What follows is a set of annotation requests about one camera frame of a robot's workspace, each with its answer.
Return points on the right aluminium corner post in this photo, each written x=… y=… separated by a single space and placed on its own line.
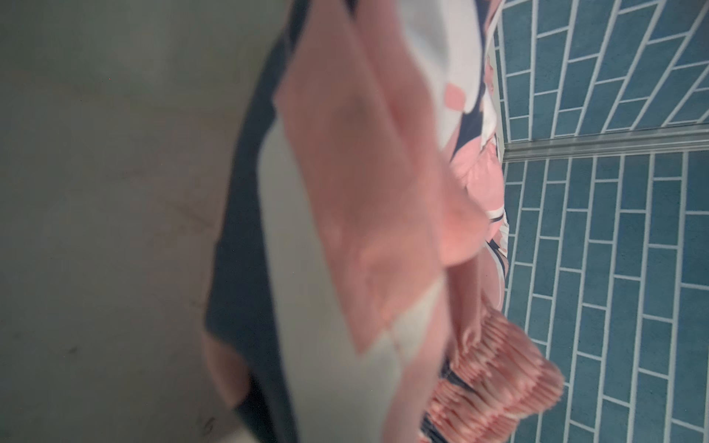
x=661 y=140

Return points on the pink shark print shorts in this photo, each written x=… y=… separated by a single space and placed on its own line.
x=359 y=278

